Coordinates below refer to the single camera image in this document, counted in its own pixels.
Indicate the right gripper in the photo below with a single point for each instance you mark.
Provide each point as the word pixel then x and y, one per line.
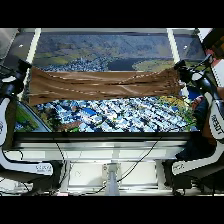
pixel 183 72

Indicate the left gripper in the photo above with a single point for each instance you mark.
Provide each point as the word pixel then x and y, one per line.
pixel 24 70

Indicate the brown trousers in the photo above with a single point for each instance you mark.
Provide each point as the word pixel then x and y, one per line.
pixel 100 87

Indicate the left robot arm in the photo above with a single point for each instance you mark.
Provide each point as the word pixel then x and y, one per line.
pixel 23 166

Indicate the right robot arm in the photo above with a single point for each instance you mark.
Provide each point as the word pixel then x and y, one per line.
pixel 218 116

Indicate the olive garment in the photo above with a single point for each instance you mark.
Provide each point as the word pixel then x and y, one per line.
pixel 11 123

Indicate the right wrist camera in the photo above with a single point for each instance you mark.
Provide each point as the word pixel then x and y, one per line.
pixel 206 61

